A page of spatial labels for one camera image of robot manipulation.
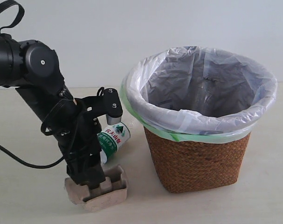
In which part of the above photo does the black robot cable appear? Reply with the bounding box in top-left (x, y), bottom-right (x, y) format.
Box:
top-left (0, 0), bottom-right (86, 168)

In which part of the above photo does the white plastic bin liner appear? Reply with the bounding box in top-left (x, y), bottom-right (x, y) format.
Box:
top-left (120, 46), bottom-right (277, 144)

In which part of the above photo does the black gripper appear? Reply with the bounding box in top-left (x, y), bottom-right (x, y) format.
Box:
top-left (53, 114), bottom-right (105, 189)

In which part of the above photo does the woven wicker waste basket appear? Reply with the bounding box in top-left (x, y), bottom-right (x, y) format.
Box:
top-left (144, 129), bottom-right (250, 194)

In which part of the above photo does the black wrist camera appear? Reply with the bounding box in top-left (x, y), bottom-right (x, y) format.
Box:
top-left (78, 87), bottom-right (123, 126)

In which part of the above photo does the green label water bottle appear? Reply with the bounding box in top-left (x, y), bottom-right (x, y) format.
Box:
top-left (97, 122), bottom-right (131, 165)

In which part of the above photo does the grey pulp cardboard tray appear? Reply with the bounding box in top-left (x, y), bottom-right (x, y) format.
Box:
top-left (64, 165), bottom-right (128, 212)

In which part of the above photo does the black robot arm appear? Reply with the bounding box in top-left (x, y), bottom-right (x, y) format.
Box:
top-left (0, 35), bottom-right (106, 188)

